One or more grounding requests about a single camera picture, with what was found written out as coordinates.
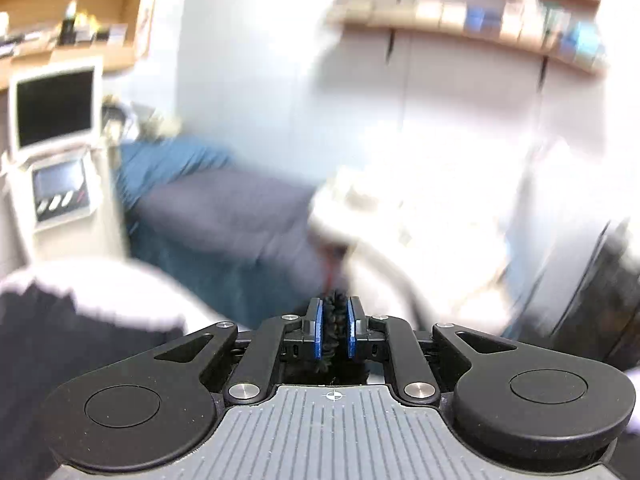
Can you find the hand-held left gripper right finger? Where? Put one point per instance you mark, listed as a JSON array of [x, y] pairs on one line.
[[351, 330]]

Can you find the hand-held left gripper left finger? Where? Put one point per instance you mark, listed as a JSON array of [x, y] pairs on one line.
[[316, 330]]

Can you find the black knit garment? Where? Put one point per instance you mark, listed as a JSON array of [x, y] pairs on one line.
[[332, 332]]

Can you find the dark teal bed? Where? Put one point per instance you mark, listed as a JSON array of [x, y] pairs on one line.
[[235, 285]]

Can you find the white towel pile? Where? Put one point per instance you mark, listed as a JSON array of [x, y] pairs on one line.
[[360, 200]]

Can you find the grey blanket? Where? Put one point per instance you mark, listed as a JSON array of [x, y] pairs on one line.
[[225, 215]]

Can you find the pale pink sheet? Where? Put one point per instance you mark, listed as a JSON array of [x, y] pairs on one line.
[[100, 285]]

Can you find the blue quilt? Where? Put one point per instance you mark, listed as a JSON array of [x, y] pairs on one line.
[[165, 165]]

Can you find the dark cloth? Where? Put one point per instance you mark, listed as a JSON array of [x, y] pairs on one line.
[[65, 350]]

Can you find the row of small boxes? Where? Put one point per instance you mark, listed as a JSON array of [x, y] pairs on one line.
[[480, 17]]

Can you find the white monitor machine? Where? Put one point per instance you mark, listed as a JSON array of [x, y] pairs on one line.
[[55, 105]]

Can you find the small dark bottle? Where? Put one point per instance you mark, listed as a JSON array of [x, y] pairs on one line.
[[70, 25]]

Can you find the wooden wall shelf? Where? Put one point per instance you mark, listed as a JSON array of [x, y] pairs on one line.
[[450, 32]]

